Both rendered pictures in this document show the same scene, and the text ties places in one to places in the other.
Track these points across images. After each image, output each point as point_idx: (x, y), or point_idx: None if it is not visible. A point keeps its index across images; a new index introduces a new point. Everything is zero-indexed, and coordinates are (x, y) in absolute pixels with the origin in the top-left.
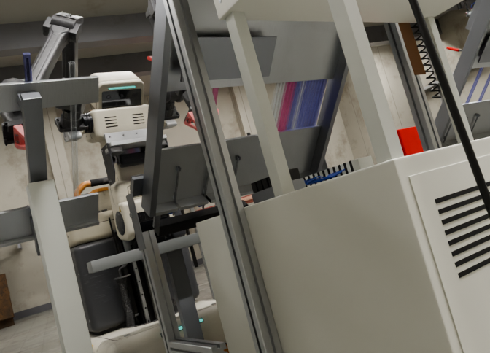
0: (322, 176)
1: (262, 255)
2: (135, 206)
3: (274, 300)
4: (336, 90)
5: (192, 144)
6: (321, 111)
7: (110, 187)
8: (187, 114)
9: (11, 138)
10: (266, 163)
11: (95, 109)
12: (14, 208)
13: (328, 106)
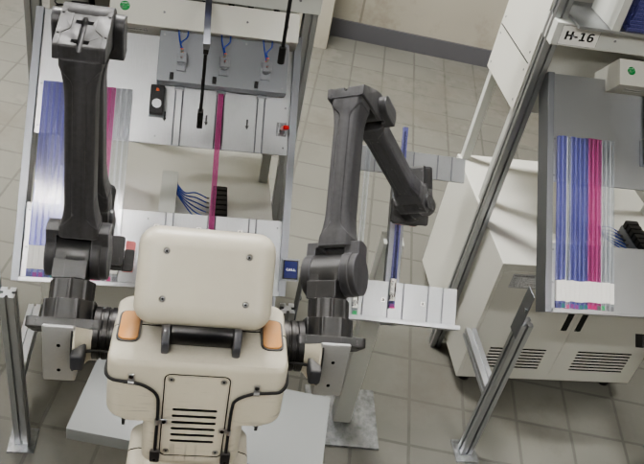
0: (191, 192)
1: None
2: (298, 282)
3: None
4: (34, 146)
5: (235, 218)
6: (28, 182)
7: (246, 455)
8: (135, 246)
9: (421, 219)
10: (269, 166)
11: (271, 308)
12: (415, 285)
13: (31, 172)
